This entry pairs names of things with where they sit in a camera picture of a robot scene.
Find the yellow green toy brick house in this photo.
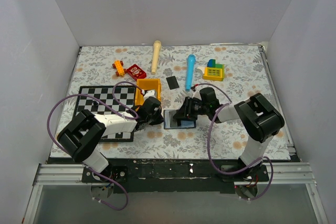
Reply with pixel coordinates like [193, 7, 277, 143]
[196, 59, 225, 81]

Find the blue toy microphone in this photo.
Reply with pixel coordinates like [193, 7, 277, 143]
[185, 55, 196, 91]

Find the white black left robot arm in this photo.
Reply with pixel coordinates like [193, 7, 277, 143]
[57, 97, 163, 182]

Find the yellow plastic bin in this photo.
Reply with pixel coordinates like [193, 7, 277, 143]
[134, 79, 161, 105]

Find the cream toy microphone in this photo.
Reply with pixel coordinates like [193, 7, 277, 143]
[151, 40, 161, 74]

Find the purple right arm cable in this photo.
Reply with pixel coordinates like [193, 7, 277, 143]
[193, 82, 274, 200]

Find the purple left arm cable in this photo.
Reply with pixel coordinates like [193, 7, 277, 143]
[47, 81, 145, 211]

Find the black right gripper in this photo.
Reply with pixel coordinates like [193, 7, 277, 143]
[173, 96, 208, 121]

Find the black chess piece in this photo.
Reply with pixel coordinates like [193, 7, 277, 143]
[92, 101, 99, 107]

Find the red owl toy block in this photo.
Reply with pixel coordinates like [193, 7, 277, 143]
[127, 64, 147, 81]

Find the black silver chessboard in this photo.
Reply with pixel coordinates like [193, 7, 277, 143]
[73, 85, 137, 143]

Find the black credit card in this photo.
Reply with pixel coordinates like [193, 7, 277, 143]
[166, 76, 179, 90]

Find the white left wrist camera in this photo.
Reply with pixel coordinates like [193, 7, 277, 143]
[143, 90, 156, 100]

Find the blue leather card holder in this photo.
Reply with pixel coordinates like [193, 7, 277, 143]
[163, 110, 196, 130]

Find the yellow toy brick car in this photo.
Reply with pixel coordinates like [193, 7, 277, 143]
[112, 60, 127, 77]

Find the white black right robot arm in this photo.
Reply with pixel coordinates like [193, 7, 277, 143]
[173, 87, 285, 181]

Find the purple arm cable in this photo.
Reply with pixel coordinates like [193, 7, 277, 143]
[47, 81, 145, 211]
[193, 82, 274, 200]

